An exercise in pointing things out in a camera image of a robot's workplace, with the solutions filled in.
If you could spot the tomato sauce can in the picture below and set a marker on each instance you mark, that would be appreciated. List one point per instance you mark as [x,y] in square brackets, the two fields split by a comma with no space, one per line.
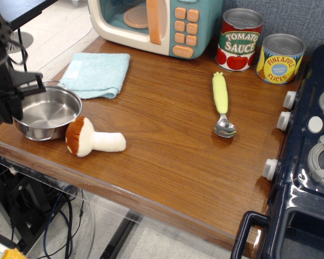
[239,35]

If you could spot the stainless steel pot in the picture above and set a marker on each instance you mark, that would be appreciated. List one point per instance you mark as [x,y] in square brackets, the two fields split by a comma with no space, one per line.
[47,115]

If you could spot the white stove knob top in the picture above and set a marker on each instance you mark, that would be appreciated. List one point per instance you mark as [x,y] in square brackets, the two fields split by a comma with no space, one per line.
[289,100]

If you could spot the black side desk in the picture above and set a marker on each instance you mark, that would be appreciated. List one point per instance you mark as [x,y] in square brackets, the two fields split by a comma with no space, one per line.
[20,12]

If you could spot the spoon with yellow-green handle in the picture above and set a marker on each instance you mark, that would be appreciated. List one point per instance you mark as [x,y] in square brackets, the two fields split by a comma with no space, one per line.
[223,128]

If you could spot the white stove knob middle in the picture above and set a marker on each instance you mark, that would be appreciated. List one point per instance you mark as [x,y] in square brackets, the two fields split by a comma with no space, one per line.
[283,120]

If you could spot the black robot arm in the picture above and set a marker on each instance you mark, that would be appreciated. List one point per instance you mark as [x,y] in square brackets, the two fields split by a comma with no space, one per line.
[5,32]

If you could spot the teal cream toy microwave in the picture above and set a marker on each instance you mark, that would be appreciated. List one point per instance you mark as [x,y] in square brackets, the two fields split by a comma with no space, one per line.
[181,29]

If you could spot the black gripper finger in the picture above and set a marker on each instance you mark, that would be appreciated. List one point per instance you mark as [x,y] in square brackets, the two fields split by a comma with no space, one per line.
[15,106]
[5,113]

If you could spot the white stove knob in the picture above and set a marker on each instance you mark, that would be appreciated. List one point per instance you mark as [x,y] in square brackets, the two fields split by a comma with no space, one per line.
[289,100]
[269,169]
[283,120]

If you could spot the light blue folded cloth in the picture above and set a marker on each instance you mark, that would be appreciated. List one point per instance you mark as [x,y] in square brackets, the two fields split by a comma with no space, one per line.
[93,75]

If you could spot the black metal table frame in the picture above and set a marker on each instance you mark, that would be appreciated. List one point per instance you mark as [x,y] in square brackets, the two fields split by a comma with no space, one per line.
[26,204]

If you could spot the dark blue toy stove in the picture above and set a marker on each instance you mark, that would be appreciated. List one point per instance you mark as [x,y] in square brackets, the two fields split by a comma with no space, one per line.
[294,224]

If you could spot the plush brown white mushroom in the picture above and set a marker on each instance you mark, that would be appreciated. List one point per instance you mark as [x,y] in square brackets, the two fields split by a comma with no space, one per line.
[81,139]

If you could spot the white stove knob bottom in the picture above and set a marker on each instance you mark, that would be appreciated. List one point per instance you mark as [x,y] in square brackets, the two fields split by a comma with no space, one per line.
[269,169]

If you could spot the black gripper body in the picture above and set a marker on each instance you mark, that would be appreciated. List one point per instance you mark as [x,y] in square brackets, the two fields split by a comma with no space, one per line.
[15,83]

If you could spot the pineapple slices can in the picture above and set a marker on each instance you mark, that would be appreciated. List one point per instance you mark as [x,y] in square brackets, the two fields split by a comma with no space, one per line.
[280,58]

